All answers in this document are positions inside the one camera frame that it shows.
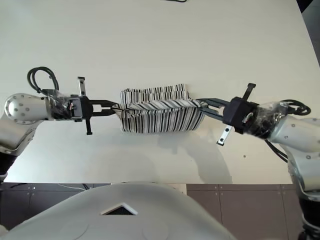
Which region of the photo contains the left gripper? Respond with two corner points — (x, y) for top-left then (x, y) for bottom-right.
(45, 76), (120, 136)

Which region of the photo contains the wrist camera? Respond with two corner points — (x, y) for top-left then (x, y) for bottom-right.
(221, 96), (259, 135)
(67, 94), (90, 123)

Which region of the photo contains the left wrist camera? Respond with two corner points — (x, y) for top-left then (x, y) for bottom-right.
(67, 94), (90, 123)

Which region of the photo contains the striped T-shirt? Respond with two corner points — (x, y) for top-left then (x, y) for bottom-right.
(110, 83), (209, 136)

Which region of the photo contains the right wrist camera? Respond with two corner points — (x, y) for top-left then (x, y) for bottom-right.
(221, 96), (259, 135)

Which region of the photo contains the black cable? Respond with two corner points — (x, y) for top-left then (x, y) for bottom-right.
(26, 66), (60, 97)
(279, 99), (313, 116)

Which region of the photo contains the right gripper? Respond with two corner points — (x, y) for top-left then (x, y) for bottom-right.
(197, 82), (285, 146)

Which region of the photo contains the robot body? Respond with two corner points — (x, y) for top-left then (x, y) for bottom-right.
(0, 181), (238, 240)

